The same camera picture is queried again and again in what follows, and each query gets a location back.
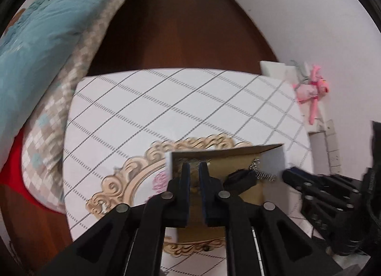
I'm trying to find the blue quilt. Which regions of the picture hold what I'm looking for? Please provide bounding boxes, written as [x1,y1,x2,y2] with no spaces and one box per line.
[0,0,151,170]

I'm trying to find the silver chain with spring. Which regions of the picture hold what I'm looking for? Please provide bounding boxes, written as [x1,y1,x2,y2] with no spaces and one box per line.
[249,159,277,182]

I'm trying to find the gold ornate framed tray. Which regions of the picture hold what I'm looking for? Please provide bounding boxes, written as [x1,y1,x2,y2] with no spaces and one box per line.
[86,134,254,258]

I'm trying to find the pink plush toy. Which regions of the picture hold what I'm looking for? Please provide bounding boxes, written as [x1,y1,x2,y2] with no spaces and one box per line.
[293,65,331,125]

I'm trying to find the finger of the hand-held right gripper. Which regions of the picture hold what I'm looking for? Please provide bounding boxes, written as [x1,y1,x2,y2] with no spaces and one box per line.
[300,191,359,248]
[281,167,363,203]

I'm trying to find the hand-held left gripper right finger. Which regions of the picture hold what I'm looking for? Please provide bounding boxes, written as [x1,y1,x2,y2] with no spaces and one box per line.
[199,162,343,276]

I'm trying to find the brown cardboard box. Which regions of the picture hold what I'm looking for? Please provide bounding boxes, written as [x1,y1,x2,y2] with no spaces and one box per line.
[166,143,287,236]

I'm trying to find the red cloth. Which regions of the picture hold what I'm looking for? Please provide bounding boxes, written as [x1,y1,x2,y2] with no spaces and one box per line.
[0,130,65,215]

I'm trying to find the beige checked bed sheet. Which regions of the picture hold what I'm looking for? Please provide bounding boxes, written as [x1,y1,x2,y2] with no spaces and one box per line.
[21,0,151,214]

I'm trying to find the white grid tablecloth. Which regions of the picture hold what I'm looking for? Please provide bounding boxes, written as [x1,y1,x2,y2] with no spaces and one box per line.
[62,68,316,276]

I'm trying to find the white wall socket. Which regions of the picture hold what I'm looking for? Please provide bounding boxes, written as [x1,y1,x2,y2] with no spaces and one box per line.
[327,149,341,173]

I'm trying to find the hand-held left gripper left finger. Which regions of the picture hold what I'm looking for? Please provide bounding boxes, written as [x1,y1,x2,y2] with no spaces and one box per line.
[38,162,191,276]

